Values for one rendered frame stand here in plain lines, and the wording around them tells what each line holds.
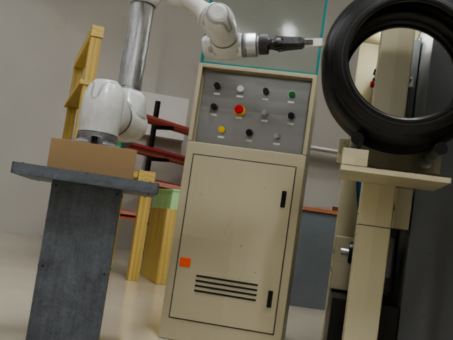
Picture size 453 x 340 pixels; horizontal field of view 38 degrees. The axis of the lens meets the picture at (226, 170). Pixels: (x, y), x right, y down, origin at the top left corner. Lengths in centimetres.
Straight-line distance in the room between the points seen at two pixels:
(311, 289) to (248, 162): 246
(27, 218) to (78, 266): 776
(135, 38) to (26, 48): 772
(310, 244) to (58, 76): 603
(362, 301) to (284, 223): 53
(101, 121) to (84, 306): 67
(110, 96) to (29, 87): 784
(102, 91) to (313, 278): 316
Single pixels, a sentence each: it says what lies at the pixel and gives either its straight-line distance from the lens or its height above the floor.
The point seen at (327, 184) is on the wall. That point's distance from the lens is 1056.
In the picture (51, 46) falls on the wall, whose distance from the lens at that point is 1045.
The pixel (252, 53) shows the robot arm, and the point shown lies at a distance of 248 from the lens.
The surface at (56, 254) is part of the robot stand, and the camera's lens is 245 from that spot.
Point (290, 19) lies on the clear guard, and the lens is 316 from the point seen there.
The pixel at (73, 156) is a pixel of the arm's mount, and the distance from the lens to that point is 243.
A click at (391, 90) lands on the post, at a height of 117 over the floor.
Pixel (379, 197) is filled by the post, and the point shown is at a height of 74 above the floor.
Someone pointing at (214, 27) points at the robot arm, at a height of 120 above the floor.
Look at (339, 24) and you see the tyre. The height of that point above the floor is 129.
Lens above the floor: 54
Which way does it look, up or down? 5 degrees up
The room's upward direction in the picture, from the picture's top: 8 degrees clockwise
